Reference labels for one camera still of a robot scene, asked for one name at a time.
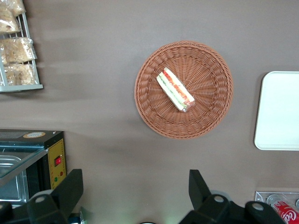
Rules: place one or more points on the round brown wicker basket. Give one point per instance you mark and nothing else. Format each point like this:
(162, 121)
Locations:
(210, 77)

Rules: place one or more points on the clear acrylic can holder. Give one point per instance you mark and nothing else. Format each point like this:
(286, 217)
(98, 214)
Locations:
(264, 197)

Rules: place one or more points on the black glass food warmer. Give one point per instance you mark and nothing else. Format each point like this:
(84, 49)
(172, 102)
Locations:
(35, 172)

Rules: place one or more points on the red cola can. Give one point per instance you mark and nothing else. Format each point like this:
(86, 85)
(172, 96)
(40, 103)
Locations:
(288, 213)

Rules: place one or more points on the cream plastic serving tray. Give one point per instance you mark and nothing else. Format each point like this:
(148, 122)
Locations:
(280, 112)

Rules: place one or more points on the plastic-wrapped triangle sandwich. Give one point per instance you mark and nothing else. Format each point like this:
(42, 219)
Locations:
(175, 89)

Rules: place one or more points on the bagged bread in clear plastic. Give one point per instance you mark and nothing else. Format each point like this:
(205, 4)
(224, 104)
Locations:
(8, 23)
(21, 74)
(17, 50)
(16, 5)

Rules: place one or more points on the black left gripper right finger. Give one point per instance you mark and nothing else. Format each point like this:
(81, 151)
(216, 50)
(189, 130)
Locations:
(210, 210)

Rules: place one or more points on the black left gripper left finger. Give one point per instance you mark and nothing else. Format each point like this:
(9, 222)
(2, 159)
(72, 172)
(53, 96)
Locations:
(44, 210)

